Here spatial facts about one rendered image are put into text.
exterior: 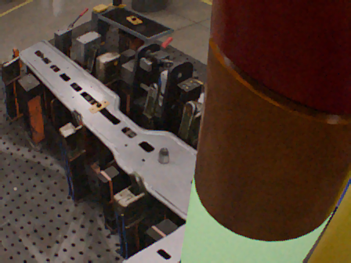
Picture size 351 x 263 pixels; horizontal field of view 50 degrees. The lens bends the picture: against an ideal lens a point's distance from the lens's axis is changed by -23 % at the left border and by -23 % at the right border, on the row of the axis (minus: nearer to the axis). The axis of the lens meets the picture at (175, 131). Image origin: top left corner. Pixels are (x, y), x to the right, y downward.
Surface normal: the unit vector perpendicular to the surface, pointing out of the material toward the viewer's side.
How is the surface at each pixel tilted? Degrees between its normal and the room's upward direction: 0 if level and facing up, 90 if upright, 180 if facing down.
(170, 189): 0
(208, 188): 90
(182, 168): 0
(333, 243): 90
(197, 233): 90
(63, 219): 0
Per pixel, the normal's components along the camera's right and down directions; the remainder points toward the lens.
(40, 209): 0.06, -0.74
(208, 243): -0.78, 0.38
